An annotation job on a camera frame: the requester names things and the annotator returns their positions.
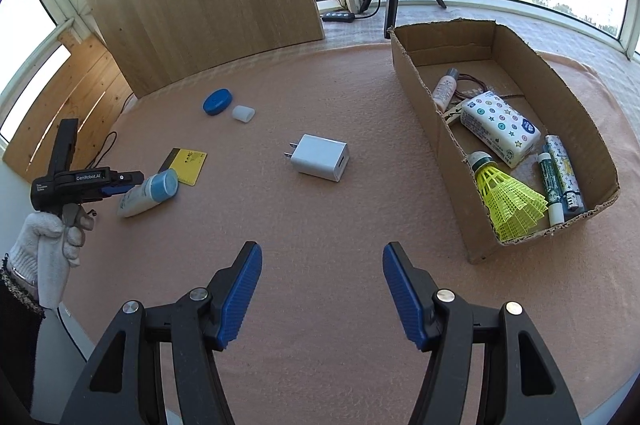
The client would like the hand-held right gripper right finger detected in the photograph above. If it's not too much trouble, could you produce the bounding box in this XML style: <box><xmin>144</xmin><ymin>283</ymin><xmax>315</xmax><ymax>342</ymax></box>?
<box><xmin>382</xmin><ymin>241</ymin><xmax>583</xmax><ymax>425</ymax></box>

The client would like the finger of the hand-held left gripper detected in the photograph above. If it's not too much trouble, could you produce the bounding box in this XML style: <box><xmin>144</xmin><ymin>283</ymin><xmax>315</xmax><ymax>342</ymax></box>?
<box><xmin>99</xmin><ymin>171</ymin><xmax>146</xmax><ymax>199</ymax></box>

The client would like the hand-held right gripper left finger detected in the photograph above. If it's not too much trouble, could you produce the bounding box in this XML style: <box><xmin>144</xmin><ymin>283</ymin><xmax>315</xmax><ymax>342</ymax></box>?
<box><xmin>60</xmin><ymin>241</ymin><xmax>264</xmax><ymax>425</ymax></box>

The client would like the white tube with blue cap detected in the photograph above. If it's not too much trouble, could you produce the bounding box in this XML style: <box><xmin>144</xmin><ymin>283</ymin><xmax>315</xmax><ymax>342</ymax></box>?
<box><xmin>117</xmin><ymin>169</ymin><xmax>179</xmax><ymax>219</ymax></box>

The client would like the yellow card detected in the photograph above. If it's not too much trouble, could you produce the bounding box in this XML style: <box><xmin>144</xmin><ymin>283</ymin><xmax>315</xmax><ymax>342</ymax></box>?
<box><xmin>157</xmin><ymin>148</ymin><xmax>208</xmax><ymax>186</ymax></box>

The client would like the cardboard box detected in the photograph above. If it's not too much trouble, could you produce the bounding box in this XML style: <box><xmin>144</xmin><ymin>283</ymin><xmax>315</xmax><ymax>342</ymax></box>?
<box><xmin>389</xmin><ymin>19</ymin><xmax>621</xmax><ymax>264</ymax></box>

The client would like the blue oval lid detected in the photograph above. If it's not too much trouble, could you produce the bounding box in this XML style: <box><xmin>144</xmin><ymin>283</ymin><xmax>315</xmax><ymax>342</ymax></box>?
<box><xmin>202</xmin><ymin>88</ymin><xmax>233</xmax><ymax>116</ymax></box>

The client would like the yellow shuttlecock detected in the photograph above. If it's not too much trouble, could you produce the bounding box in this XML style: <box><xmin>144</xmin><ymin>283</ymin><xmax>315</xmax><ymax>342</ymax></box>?
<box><xmin>467</xmin><ymin>151</ymin><xmax>549</xmax><ymax>243</ymax></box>

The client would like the white charger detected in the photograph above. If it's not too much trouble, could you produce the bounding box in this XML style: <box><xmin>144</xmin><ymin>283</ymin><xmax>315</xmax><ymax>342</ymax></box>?
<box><xmin>284</xmin><ymin>134</ymin><xmax>350</xmax><ymax>183</ymax></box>

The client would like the green lip balm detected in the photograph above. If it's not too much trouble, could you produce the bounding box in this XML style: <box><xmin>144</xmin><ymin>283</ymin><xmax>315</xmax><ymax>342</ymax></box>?
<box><xmin>537</xmin><ymin>145</ymin><xmax>566</xmax><ymax>227</ymax></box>

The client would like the wooden clothespin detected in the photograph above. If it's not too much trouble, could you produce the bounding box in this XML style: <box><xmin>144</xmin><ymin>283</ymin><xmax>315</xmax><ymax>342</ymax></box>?
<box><xmin>442</xmin><ymin>101</ymin><xmax>468</xmax><ymax>126</ymax></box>

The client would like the patterned lighter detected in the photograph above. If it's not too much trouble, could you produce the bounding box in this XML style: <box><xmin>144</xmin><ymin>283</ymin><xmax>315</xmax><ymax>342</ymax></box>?
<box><xmin>544</xmin><ymin>134</ymin><xmax>587</xmax><ymax>213</ymax></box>

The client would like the small white bottle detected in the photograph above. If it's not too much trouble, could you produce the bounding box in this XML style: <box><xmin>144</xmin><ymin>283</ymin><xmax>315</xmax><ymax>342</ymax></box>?
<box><xmin>431</xmin><ymin>67</ymin><xmax>461</xmax><ymax>112</ymax></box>

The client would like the dark hair tie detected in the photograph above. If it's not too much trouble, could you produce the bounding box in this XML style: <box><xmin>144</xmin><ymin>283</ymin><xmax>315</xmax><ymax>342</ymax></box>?
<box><xmin>457</xmin><ymin>72</ymin><xmax>526</xmax><ymax>100</ymax></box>

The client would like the person's left forearm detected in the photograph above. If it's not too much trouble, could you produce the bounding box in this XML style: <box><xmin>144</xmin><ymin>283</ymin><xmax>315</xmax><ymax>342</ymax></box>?
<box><xmin>0</xmin><ymin>255</ymin><xmax>46</xmax><ymax>421</ymax></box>

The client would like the person's left hand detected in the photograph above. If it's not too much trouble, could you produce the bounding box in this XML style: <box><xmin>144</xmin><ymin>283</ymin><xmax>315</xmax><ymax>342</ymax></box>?
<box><xmin>9</xmin><ymin>211</ymin><xmax>86</xmax><ymax>308</ymax></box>

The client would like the wooden slat panel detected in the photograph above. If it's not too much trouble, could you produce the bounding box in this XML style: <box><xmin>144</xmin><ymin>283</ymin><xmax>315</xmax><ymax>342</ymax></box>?
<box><xmin>2</xmin><ymin>30</ymin><xmax>136</xmax><ymax>178</ymax></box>

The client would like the white dotted tissue pack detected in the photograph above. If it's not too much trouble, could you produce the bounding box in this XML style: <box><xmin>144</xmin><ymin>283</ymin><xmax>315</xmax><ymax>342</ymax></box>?
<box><xmin>459</xmin><ymin>90</ymin><xmax>542</xmax><ymax>169</ymax></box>

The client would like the plaid cloth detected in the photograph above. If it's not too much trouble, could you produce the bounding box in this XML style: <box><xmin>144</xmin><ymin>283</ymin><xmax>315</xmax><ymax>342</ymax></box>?
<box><xmin>320</xmin><ymin>0</ymin><xmax>640</xmax><ymax>126</ymax></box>

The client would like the thin dark cable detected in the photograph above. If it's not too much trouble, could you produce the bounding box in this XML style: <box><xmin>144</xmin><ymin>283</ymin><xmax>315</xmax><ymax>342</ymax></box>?
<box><xmin>92</xmin><ymin>131</ymin><xmax>120</xmax><ymax>166</ymax></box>

